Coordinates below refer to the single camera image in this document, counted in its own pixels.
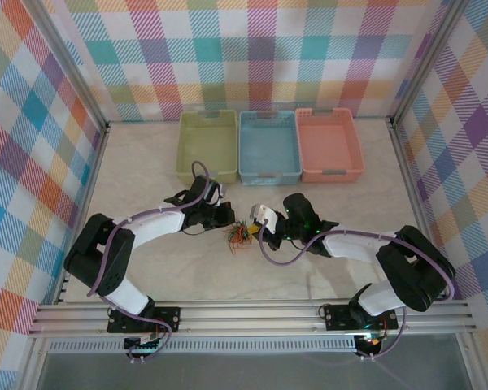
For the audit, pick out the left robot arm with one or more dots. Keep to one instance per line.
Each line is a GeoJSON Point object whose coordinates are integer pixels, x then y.
{"type": "Point", "coordinates": [154, 227]}

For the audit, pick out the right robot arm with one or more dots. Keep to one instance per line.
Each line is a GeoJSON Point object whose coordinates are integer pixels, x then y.
{"type": "Point", "coordinates": [349, 248]}

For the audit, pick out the green plastic basket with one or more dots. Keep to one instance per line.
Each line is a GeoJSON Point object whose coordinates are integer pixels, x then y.
{"type": "Point", "coordinates": [205, 142]}

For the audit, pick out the blue plastic basket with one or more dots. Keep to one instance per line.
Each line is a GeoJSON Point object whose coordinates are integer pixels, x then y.
{"type": "Point", "coordinates": [268, 146]}

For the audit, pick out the pink plastic basket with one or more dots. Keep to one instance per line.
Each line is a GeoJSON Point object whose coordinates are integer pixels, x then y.
{"type": "Point", "coordinates": [329, 142]}

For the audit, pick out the grey metal panel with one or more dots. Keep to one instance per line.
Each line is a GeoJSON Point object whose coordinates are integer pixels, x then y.
{"type": "Point", "coordinates": [244, 371]}

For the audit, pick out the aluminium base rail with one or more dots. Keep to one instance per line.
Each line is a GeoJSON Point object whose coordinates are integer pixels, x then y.
{"type": "Point", "coordinates": [248, 317]}

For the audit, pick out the aluminium side rail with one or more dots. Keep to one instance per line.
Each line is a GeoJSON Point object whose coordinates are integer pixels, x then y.
{"type": "Point", "coordinates": [93, 170]}
{"type": "Point", "coordinates": [408, 170]}

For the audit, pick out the aluminium frame post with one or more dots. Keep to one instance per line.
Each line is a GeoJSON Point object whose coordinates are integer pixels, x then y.
{"type": "Point", "coordinates": [427, 61]}
{"type": "Point", "coordinates": [71, 61]}

